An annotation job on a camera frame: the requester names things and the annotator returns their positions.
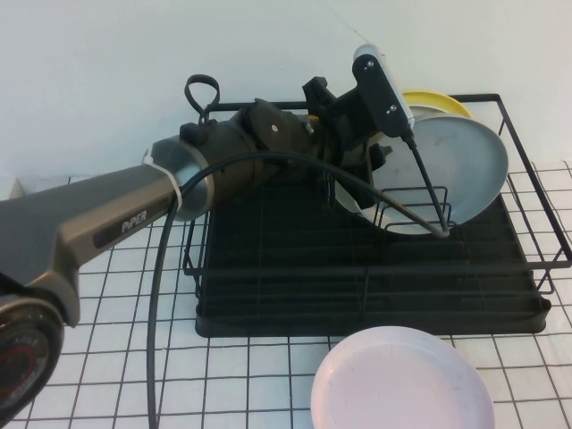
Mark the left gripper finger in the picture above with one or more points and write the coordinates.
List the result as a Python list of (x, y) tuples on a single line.
[(367, 187), (381, 157)]

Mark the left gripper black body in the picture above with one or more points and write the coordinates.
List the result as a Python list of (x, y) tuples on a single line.
[(342, 134)]

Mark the blue-grey plate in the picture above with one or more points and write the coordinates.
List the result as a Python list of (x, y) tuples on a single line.
[(465, 165)]

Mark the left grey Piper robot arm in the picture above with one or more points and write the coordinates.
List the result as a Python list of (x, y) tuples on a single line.
[(111, 201)]

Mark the cream white plate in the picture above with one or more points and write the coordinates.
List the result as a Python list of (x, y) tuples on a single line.
[(346, 201)]

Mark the yellow plate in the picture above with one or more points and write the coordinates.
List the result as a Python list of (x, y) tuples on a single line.
[(442, 100)]

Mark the black dish drying rack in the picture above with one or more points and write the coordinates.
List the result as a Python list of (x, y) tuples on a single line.
[(290, 313)]

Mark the pale pink plate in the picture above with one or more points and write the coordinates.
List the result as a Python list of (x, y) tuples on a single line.
[(402, 384)]

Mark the white zip tie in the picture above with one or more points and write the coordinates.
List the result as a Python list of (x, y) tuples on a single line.
[(172, 187)]

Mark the white black-grid tablecloth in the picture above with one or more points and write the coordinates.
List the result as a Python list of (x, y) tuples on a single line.
[(111, 357)]

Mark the beige board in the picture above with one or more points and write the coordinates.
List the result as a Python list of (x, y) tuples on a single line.
[(18, 188)]

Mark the silver wrist camera black mount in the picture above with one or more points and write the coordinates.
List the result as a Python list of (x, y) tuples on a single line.
[(380, 89)]

